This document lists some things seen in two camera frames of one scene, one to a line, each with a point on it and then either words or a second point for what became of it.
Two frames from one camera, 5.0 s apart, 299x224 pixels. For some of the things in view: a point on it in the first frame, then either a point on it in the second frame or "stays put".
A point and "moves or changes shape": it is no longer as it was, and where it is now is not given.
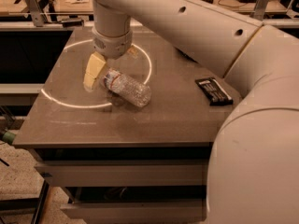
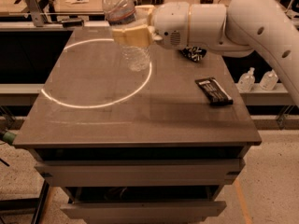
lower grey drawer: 157,212 stays put
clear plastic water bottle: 127,89 moves or changes shape
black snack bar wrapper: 214,91 stays put
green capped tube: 8,137 stays put
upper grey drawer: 126,173 stays put
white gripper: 112,46 -> 170,23
